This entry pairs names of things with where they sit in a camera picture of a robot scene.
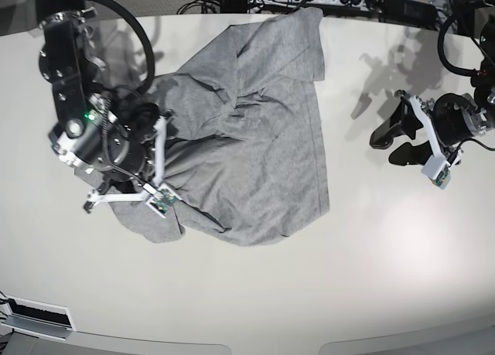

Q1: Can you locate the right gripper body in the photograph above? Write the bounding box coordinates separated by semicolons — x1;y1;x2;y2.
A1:
49;99;162;186

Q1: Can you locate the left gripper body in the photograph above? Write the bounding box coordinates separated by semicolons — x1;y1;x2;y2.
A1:
428;93;494;148

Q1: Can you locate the grey t-shirt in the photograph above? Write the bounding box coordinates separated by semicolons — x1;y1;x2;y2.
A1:
111;8;329;246

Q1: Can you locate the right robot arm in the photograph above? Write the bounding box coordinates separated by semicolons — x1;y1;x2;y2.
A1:
32;0;161;192

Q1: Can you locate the black power adapter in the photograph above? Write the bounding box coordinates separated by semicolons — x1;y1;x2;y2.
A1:
382;0;438;28

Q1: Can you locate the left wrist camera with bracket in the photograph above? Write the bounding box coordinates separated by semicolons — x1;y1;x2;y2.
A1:
394;90;463;189

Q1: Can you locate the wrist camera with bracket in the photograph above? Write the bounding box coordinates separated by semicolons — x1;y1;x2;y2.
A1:
394;90;463;189
84;116;182;218

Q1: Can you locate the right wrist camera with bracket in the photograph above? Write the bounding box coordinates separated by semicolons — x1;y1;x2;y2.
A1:
84;116;182;218

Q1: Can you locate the grey cable tray box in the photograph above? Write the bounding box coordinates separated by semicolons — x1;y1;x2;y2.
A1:
1;293;77;341

